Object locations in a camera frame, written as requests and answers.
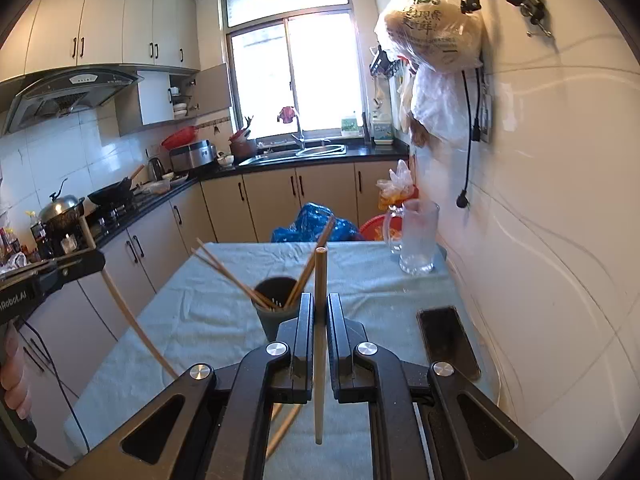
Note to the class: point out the wall socket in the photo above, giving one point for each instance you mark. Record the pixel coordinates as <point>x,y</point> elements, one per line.
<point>485,115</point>

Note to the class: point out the green dish soap bottle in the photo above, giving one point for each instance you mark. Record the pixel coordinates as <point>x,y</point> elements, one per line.
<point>351,127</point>

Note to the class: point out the black kitchen countertop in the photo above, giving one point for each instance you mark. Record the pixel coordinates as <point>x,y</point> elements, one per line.
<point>370,150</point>

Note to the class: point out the white labelled bottle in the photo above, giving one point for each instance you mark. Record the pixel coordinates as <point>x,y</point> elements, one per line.
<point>382,132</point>

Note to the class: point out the beige lower cabinets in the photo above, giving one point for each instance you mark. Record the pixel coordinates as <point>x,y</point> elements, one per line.
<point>270,200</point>

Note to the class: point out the dark red clay pot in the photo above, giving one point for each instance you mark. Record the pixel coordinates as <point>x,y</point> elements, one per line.
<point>243,147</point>

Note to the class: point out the blue-grey table cloth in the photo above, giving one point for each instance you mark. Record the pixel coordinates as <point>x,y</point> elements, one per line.
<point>200,320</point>

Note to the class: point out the black wall rack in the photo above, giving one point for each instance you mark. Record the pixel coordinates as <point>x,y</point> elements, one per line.
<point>382,65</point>

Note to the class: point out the clear bag with orange contents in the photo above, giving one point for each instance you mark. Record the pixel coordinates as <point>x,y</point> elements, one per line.
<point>395,190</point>

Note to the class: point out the chrome faucet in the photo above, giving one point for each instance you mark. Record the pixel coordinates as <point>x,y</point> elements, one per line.
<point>300,135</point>

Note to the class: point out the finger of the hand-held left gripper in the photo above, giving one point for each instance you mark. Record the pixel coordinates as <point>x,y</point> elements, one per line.
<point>80,265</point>

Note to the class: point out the wooden chopstick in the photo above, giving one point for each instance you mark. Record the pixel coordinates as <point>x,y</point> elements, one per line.
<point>282,432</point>
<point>319,425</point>
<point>127,310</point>

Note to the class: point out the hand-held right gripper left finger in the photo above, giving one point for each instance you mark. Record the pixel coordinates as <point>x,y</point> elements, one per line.
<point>302,340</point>

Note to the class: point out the beige upper cabinets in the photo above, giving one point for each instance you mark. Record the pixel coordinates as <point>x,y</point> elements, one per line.
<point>100,25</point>

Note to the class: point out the dark grey utensil holder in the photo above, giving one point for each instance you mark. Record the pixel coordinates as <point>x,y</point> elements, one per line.
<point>267,325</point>

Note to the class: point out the clear glass mug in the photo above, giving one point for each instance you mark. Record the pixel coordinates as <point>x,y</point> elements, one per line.
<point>417,240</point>

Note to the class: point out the smartphone with orange case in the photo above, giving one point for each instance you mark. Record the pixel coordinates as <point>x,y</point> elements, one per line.
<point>445,335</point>

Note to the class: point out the black wok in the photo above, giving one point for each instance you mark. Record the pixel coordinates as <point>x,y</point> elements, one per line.
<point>112,192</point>

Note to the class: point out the beige cabinets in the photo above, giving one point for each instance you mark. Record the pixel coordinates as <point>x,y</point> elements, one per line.
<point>270,200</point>
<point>100,25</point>

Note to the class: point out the gas stove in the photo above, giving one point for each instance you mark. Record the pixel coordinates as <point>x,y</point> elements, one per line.
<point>107,220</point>

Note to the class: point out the kitchen window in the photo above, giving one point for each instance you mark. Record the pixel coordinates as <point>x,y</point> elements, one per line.
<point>310,75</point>

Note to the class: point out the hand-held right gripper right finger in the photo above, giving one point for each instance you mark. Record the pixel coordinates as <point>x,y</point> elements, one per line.
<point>340,345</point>

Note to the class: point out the red plastic colander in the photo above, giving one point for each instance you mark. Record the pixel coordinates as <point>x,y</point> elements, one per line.
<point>179,137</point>

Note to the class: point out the steel sink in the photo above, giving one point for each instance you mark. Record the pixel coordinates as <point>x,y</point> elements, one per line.
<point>320,150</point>

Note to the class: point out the red plastic basin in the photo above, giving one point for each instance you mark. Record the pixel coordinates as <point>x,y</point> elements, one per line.
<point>372,230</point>

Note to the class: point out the open wall cabinet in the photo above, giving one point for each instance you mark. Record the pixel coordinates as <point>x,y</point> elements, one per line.
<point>150,95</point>

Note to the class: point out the range hood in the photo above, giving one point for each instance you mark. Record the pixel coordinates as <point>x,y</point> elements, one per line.
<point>75,90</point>

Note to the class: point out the blue plastic bag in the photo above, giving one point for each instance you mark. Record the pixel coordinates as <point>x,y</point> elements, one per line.
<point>310,222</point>

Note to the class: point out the person's left hand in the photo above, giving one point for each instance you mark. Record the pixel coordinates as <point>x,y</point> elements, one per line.
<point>15,380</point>

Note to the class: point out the white plastic bag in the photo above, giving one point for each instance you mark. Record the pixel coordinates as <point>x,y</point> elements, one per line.
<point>440,105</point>

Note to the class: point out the large printed plastic bag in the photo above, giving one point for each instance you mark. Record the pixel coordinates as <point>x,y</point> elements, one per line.
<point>430,30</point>

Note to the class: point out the silver rice cooker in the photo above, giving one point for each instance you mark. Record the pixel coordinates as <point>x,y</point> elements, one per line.
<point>192,156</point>

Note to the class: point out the bundle of wooden chopsticks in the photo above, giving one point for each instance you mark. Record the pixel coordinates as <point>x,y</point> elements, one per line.
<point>305,271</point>

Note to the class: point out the steel pot with lid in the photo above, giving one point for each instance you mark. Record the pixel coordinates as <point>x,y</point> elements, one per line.
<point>62,207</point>

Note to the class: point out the stack of white bowls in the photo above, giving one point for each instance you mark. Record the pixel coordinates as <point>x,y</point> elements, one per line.
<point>180,109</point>

